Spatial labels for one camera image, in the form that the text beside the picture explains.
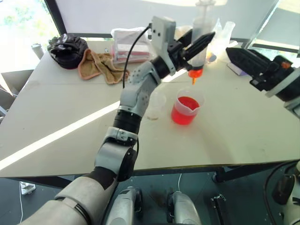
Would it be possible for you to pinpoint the clear plastic box stack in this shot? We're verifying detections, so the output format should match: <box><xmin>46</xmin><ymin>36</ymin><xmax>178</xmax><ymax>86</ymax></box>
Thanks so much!
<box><xmin>110</xmin><ymin>26</ymin><xmax>153</xmax><ymax>64</ymax></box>

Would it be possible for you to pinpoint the grey tumbler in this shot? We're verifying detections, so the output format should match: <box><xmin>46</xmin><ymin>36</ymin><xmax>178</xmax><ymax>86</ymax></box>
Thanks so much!
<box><xmin>31</xmin><ymin>43</ymin><xmax>45</xmax><ymax>60</ymax></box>

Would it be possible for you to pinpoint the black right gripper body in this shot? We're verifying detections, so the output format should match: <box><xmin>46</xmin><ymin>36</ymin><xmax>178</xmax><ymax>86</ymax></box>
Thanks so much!
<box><xmin>249</xmin><ymin>55</ymin><xmax>295</xmax><ymax>92</ymax></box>

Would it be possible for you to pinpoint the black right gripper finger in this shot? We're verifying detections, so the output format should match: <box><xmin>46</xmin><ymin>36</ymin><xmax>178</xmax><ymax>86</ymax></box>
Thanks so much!
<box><xmin>225</xmin><ymin>47</ymin><xmax>269</xmax><ymax>78</ymax></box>
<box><xmin>246</xmin><ymin>48</ymin><xmax>278</xmax><ymax>68</ymax></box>

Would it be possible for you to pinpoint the tan cloth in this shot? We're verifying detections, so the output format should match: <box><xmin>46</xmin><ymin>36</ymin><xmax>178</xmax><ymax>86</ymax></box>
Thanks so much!
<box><xmin>77</xmin><ymin>48</ymin><xmax>130</xmax><ymax>85</ymax></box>

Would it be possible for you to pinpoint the black metal clamp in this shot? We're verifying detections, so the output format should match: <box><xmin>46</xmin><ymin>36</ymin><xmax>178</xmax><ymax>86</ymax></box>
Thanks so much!
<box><xmin>210</xmin><ymin>193</ymin><xmax>227</xmax><ymax>225</ymax></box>

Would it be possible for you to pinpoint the empty clear plastic cup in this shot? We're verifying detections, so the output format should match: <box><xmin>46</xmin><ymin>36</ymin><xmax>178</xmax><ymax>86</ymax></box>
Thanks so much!
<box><xmin>145</xmin><ymin>90</ymin><xmax>167</xmax><ymax>120</ymax></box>

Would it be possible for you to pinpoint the clear cup with red liquid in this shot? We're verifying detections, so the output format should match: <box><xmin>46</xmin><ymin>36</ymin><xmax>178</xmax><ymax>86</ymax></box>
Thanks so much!
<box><xmin>170</xmin><ymin>86</ymin><xmax>206</xmax><ymax>127</ymax></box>

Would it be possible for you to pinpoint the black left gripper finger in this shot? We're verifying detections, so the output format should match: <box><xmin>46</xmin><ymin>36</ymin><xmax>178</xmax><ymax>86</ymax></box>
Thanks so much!
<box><xmin>176</xmin><ymin>29</ymin><xmax>194</xmax><ymax>46</ymax></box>
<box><xmin>182</xmin><ymin>31</ymin><xmax>216</xmax><ymax>64</ymax></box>

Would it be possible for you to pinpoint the white power strip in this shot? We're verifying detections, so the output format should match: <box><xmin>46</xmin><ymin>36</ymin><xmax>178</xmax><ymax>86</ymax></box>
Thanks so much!
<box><xmin>20</xmin><ymin>181</ymin><xmax>36</xmax><ymax>195</ymax></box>

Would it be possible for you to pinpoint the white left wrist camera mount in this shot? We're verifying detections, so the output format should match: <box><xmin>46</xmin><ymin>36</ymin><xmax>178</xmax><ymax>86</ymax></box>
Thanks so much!
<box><xmin>150</xmin><ymin>15</ymin><xmax>177</xmax><ymax>62</ymax></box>

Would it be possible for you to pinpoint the clear plastic beaker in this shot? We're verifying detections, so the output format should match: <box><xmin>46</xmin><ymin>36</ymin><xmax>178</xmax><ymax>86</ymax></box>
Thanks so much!
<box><xmin>222</xmin><ymin>20</ymin><xmax>236</xmax><ymax>47</ymax></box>

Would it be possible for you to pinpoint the large clear syringe orange tip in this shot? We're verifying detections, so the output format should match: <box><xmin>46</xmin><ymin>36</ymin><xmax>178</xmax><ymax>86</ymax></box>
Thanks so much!
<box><xmin>187</xmin><ymin>0</ymin><xmax>216</xmax><ymax>86</ymax></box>

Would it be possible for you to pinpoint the black metal table frame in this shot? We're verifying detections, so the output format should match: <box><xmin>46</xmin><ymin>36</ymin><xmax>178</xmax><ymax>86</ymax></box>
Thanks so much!
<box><xmin>0</xmin><ymin>161</ymin><xmax>300</xmax><ymax>189</ymax></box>

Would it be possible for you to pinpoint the white purple block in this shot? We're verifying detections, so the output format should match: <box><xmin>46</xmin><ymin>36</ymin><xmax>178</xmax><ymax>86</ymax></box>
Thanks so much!
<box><xmin>226</xmin><ymin>61</ymin><xmax>249</xmax><ymax>77</ymax></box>

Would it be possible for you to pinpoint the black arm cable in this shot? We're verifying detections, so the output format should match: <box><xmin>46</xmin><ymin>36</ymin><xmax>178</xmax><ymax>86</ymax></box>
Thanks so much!
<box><xmin>122</xmin><ymin>23</ymin><xmax>153</xmax><ymax>90</ymax></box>
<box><xmin>263</xmin><ymin>160</ymin><xmax>298</xmax><ymax>225</ymax></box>

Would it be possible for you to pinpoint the clear plastic bag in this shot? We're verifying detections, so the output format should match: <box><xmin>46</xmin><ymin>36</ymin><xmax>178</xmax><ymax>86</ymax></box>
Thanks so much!
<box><xmin>206</xmin><ymin>18</ymin><xmax>240</xmax><ymax>63</ymax></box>

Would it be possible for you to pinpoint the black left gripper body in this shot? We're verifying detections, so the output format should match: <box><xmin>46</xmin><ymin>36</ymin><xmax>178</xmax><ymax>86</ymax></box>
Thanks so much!
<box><xmin>166</xmin><ymin>40</ymin><xmax>191</xmax><ymax>72</ymax></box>

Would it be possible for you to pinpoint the black bag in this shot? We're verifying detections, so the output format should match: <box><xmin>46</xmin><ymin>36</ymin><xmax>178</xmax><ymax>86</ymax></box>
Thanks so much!
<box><xmin>48</xmin><ymin>33</ymin><xmax>89</xmax><ymax>70</ymax></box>

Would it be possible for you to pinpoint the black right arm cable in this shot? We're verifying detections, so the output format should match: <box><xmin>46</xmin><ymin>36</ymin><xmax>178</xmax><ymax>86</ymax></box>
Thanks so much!
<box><xmin>263</xmin><ymin>160</ymin><xmax>298</xmax><ymax>225</ymax></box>

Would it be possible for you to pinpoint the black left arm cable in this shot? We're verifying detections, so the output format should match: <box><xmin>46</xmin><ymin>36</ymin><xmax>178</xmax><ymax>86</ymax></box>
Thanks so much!
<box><xmin>122</xmin><ymin>23</ymin><xmax>153</xmax><ymax>90</ymax></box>

